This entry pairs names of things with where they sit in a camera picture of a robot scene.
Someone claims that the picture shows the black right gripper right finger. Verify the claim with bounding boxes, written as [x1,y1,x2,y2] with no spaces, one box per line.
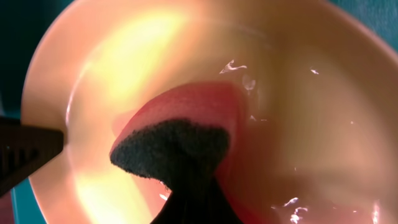
[110,119,240,224]

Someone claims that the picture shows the yellow plate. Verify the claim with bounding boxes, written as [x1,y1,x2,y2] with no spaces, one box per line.
[21,0,397,223]

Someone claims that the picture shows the teal plastic tray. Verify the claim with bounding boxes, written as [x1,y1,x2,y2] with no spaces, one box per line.
[1,0,397,224]

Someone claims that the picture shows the red sponge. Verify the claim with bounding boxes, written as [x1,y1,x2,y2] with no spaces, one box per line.
[109,82,259,223]

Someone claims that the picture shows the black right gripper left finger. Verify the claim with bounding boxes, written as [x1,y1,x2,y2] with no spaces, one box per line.
[1,117,64,195]

